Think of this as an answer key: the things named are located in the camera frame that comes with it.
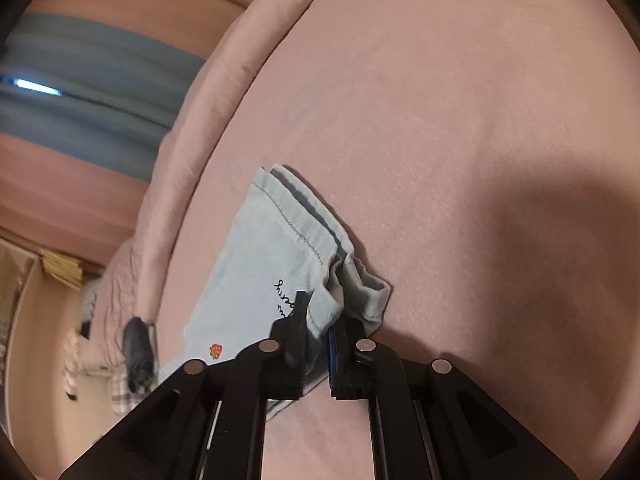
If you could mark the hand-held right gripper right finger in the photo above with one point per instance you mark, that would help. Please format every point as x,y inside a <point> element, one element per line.
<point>333,360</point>

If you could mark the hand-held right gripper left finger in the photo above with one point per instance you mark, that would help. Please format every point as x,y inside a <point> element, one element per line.
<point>289,360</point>

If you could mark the light blue pants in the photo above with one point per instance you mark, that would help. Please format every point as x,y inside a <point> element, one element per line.
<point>260,260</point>

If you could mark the folded dark jeans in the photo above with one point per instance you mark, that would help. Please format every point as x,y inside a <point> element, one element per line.
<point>136,350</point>

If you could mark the plaid pillow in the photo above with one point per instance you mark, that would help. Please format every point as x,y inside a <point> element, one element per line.
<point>121,390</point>

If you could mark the white and black plush toy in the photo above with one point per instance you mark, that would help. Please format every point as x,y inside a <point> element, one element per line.
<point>71,365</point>

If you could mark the pink bed sheet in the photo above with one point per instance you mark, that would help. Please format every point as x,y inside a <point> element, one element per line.
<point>450,160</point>

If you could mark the stack of books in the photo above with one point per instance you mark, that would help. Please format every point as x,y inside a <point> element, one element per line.
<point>62,267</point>

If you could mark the white shelf unit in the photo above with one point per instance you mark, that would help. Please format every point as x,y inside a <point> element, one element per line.
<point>15,280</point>

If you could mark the pink duvet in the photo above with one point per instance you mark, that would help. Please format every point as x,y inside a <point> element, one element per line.
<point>210,85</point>

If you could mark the blue curtain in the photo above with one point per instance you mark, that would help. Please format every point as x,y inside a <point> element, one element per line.
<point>100,75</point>

